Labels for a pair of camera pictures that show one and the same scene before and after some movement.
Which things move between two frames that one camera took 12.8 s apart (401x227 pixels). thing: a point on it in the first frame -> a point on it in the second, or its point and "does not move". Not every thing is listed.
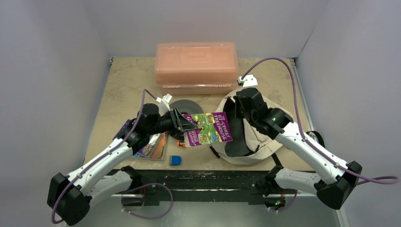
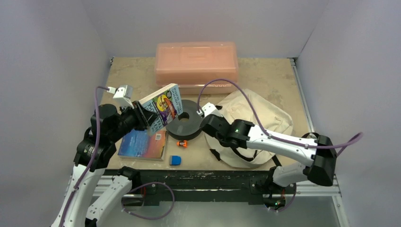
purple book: [146, 151] -> [167, 103]
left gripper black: [174, 116] -> [150, 116]
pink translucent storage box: [197, 68] does not move
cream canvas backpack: [249, 146] does not move
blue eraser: [175, 160] does not move
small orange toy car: [181, 143] does not move
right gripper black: [239, 112] -> [206, 122]
